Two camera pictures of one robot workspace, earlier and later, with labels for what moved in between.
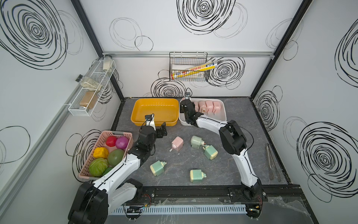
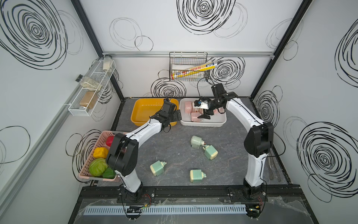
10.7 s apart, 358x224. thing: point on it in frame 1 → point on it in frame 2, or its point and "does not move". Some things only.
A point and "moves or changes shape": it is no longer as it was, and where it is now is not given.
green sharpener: [210, 152] does not move
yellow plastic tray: [164, 110] does not move
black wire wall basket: [180, 61] does not move
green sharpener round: [196, 142] does not move
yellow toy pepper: [100, 152] does not move
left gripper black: [159, 134] → [175, 117]
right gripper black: [181, 105] → [205, 113]
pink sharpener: [177, 143] moves or changes shape
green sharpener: [196, 175] does not move
